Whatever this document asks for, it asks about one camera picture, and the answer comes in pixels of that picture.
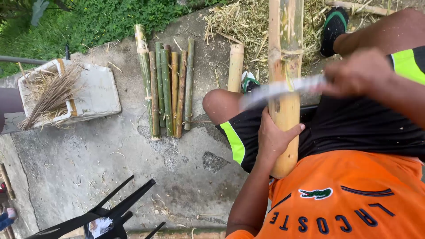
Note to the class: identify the white foam box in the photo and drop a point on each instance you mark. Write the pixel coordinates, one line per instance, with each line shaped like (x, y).
(43, 99)

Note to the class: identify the bundle of thin brown sticks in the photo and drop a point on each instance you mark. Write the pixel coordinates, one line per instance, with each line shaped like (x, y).
(54, 93)

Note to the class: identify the black green sandal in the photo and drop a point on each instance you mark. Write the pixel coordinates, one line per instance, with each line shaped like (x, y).
(249, 83)
(333, 30)

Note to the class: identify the orange shirt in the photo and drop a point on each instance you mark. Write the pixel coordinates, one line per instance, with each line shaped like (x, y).
(348, 205)

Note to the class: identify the thick yellow bamboo pole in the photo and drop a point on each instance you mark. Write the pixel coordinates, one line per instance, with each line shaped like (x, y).
(285, 30)

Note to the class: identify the long steel machete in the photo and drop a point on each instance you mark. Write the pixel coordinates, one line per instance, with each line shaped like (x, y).
(275, 90)

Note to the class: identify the person's right leg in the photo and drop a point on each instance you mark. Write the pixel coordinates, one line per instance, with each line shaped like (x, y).
(378, 31)

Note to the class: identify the pile of bamboo shavings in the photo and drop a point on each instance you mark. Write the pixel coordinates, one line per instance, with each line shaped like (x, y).
(242, 23)

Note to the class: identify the row of green bamboo strips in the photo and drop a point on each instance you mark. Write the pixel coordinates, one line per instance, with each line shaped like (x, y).
(166, 86)

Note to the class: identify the person's left leg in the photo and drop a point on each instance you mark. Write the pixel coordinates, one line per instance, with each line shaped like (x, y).
(222, 104)

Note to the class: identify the green plants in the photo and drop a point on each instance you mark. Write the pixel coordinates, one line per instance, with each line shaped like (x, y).
(93, 20)

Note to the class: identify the short pale bamboo piece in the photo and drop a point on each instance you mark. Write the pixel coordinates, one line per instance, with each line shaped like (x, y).
(236, 66)

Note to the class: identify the person's right fingers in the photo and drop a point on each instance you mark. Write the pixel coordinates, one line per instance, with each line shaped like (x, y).
(333, 83)

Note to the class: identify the white foam box lid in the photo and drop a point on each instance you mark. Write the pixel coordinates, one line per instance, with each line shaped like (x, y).
(96, 93)

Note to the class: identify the white crumpled bag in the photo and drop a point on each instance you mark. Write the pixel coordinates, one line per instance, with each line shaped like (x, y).
(100, 226)

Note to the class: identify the black plastic chair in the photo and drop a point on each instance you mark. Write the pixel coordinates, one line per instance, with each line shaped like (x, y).
(113, 212)

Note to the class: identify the grey metal pipe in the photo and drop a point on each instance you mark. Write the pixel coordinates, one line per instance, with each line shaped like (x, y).
(21, 60)

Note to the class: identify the person's leg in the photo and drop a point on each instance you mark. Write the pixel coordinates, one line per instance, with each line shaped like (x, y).
(222, 104)
(378, 31)

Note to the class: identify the black shorts with neon stripes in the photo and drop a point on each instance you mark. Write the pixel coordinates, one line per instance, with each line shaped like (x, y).
(348, 129)

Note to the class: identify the person's left hand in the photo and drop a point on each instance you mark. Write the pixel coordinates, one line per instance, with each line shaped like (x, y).
(270, 142)

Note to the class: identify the thin bamboo pole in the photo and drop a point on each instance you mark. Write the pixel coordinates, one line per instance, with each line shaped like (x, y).
(360, 8)

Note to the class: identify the thin brown bamboo stick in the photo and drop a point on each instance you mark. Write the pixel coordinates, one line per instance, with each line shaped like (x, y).
(6, 181)

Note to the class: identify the person's right hand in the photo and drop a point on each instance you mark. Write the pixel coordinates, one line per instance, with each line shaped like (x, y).
(360, 71)

